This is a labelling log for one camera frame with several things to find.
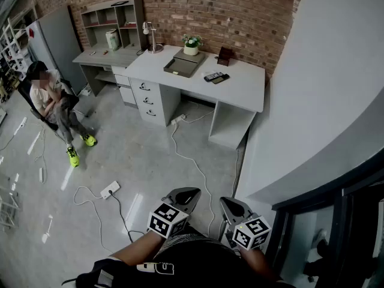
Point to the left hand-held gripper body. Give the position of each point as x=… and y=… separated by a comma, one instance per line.
x=168, y=217

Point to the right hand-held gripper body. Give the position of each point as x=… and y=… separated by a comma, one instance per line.
x=250, y=231

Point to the black remote control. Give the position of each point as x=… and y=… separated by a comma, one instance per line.
x=213, y=76

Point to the grey tray container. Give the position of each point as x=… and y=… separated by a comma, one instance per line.
x=183, y=64

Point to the person's right forearm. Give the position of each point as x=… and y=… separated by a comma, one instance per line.
x=256, y=261

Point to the person's left forearm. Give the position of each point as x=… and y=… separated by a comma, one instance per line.
x=136, y=249

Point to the person's black shirt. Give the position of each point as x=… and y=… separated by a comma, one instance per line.
x=195, y=262

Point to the white power strip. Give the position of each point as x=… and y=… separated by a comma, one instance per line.
x=110, y=190
x=41, y=175
x=178, y=119

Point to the white desk with drawers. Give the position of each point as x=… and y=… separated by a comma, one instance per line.
x=234, y=85

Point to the black flat handset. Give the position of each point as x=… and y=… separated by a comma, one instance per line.
x=220, y=79

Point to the grey desk with hutch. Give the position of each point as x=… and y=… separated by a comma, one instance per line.
x=117, y=57

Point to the dark brown box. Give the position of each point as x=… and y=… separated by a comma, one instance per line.
x=225, y=57

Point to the silver desk lamp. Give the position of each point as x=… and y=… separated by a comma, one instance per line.
x=153, y=45

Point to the potted plant in white pot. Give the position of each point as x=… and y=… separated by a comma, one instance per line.
x=192, y=45

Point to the black office chair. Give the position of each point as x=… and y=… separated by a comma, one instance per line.
x=30, y=99

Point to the grey cabinet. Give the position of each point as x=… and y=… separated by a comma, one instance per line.
x=58, y=46

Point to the black tablet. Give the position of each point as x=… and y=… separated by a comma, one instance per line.
x=120, y=2

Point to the white shelf rack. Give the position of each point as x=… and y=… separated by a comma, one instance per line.
x=13, y=46

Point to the black door frame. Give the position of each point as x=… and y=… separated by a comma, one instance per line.
x=330, y=220

